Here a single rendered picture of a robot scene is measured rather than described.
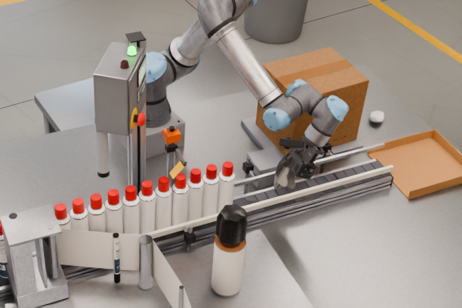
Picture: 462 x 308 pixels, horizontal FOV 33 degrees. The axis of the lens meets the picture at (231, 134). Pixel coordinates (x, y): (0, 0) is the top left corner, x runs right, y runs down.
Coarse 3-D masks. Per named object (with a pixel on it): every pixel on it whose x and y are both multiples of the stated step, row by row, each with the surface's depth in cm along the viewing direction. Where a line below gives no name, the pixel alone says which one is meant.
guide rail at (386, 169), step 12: (384, 168) 266; (336, 180) 259; (348, 180) 260; (300, 192) 253; (312, 192) 256; (252, 204) 247; (264, 204) 249; (216, 216) 242; (168, 228) 236; (180, 228) 238
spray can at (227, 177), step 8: (224, 168) 235; (232, 168) 236; (224, 176) 237; (232, 176) 238; (224, 184) 238; (232, 184) 239; (224, 192) 240; (232, 192) 241; (224, 200) 242; (232, 200) 244
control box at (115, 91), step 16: (112, 48) 210; (112, 64) 204; (96, 80) 201; (112, 80) 200; (128, 80) 200; (96, 96) 204; (112, 96) 203; (128, 96) 203; (144, 96) 221; (96, 112) 208; (112, 112) 207; (128, 112) 206; (96, 128) 211; (112, 128) 210; (128, 128) 209
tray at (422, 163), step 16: (400, 144) 290; (416, 144) 291; (432, 144) 292; (448, 144) 288; (384, 160) 282; (400, 160) 283; (416, 160) 284; (432, 160) 284; (448, 160) 285; (400, 176) 276; (416, 176) 277; (432, 176) 277; (448, 176) 278; (416, 192) 266
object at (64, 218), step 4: (56, 204) 217; (60, 204) 217; (64, 204) 217; (56, 208) 216; (60, 208) 216; (64, 208) 216; (56, 212) 216; (60, 212) 216; (64, 212) 216; (56, 216) 217; (60, 216) 216; (64, 216) 217; (68, 216) 219; (60, 220) 217; (64, 220) 218; (68, 220) 218; (60, 224) 217; (64, 224) 218; (68, 224) 219; (64, 228) 219; (68, 228) 220
